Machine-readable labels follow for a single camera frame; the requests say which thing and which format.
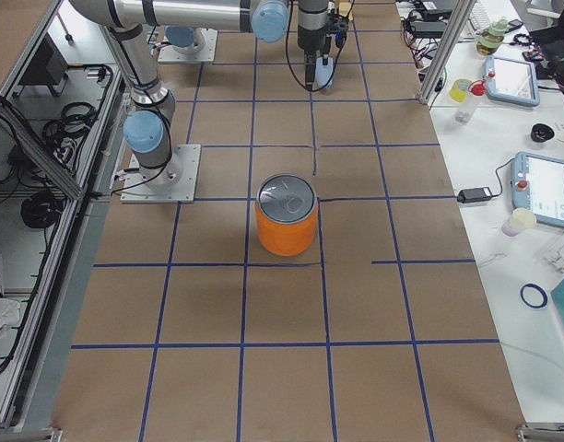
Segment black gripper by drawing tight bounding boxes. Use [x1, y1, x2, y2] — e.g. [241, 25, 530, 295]
[303, 45, 331, 87]

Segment white paper cup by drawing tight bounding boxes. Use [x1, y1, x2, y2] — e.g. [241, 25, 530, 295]
[315, 57, 335, 88]

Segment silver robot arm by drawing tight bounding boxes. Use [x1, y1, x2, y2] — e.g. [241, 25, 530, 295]
[103, 25, 182, 186]
[71, 1, 339, 104]

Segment cream plastic cup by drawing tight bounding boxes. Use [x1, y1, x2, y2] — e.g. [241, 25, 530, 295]
[501, 208, 537, 237]

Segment wooden mug stand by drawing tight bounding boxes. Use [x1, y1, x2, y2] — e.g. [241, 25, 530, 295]
[337, 0, 353, 20]

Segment yellow tape roll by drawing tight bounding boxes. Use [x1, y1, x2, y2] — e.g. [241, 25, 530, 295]
[449, 78, 473, 103]

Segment orange cylindrical can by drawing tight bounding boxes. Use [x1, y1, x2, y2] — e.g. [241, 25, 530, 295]
[255, 174, 318, 257]

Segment clear plastic bottle red cap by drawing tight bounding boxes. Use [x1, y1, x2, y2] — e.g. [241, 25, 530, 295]
[454, 79, 487, 123]

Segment green glass teapot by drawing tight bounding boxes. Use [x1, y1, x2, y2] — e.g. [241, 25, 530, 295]
[476, 17, 508, 56]

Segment upper teach pendant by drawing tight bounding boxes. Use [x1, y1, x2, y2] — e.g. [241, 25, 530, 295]
[484, 55, 540, 107]

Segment teach pendant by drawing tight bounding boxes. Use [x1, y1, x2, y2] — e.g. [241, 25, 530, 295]
[484, 55, 540, 107]
[511, 152, 564, 228]

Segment black power adapter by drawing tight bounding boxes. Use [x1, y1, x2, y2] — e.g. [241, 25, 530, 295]
[456, 187, 493, 204]

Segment black round bowl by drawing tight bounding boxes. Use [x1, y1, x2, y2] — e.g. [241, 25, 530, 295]
[530, 123, 555, 143]

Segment lower teach pendant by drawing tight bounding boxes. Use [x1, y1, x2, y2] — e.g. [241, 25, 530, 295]
[511, 152, 564, 228]

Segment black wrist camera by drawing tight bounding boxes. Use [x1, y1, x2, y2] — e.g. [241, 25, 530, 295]
[329, 15, 349, 49]

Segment black power brick with cables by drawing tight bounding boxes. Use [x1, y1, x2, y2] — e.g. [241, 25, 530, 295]
[403, 18, 447, 39]

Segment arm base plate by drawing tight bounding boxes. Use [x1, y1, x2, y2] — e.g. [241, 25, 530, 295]
[156, 26, 217, 64]

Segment aluminium frame post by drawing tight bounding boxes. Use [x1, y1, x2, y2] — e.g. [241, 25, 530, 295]
[417, 0, 476, 104]

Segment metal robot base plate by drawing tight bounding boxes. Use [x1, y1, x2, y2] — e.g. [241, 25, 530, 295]
[120, 144, 201, 204]

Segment coiled black cables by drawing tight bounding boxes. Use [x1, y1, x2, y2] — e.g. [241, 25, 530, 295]
[41, 101, 101, 148]

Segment aluminium frame rack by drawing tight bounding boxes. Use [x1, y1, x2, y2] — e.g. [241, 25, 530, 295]
[0, 1, 122, 433]

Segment blue tape ring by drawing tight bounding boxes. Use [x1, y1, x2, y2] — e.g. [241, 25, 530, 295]
[520, 284, 548, 309]

